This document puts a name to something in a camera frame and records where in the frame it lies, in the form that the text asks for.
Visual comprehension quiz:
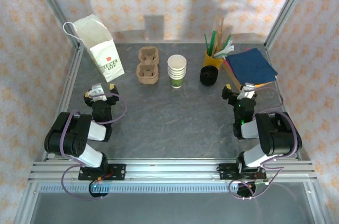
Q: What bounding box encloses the white paper takeout bag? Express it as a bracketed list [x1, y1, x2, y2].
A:
[63, 14, 125, 83]

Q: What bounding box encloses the wooden coffee stirrer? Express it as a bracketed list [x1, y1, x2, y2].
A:
[219, 17, 225, 50]
[214, 25, 221, 52]

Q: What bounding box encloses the orange napkin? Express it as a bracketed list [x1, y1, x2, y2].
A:
[254, 75, 279, 88]

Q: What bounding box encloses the black cup lid stack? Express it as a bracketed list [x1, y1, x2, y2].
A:
[199, 66, 220, 86]

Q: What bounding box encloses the dark blue napkin stack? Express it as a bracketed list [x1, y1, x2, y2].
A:
[227, 48, 279, 88]

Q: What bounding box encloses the yellow holder cup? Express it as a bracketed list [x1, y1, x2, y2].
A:
[203, 49, 225, 70]

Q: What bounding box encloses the white wrapped straw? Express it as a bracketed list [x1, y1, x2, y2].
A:
[218, 34, 233, 54]
[213, 44, 236, 59]

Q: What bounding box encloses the brown pulp cup carrier stack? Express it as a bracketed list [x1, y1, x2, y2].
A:
[136, 46, 160, 86]

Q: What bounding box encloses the green wrapped straw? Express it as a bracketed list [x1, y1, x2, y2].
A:
[209, 30, 218, 57]
[203, 33, 212, 57]

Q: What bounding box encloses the stack of paper cups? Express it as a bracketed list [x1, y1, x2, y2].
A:
[167, 54, 188, 89]

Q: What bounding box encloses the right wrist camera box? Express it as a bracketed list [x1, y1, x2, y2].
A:
[236, 82, 257, 100]

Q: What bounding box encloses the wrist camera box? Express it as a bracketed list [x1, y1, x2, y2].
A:
[236, 82, 257, 100]
[88, 83, 107, 102]

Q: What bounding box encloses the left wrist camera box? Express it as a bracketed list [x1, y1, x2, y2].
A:
[88, 83, 107, 102]

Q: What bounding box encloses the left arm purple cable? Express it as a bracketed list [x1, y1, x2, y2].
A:
[59, 93, 128, 201]

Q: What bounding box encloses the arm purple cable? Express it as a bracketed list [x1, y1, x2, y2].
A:
[229, 86, 296, 201]
[59, 93, 128, 201]

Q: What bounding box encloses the aluminium side rail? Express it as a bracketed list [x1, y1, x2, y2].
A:
[264, 45, 303, 160]
[42, 45, 86, 161]

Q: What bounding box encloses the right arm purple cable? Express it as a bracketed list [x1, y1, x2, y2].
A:
[229, 86, 296, 201]

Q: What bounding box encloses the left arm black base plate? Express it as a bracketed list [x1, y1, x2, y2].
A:
[77, 163, 127, 182]

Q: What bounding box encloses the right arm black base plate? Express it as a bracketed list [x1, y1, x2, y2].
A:
[217, 163, 267, 182]

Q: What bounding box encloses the wide aluminium mounting rail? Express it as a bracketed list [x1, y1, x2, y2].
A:
[28, 158, 317, 183]

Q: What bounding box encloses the aluminium frame post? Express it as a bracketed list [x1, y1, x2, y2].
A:
[28, 0, 82, 50]
[264, 0, 318, 50]

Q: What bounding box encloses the grey slotted cable duct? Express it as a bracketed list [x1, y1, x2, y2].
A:
[37, 183, 309, 194]

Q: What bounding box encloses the aluminium frame leg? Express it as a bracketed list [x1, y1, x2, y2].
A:
[303, 181, 328, 224]
[14, 181, 40, 224]

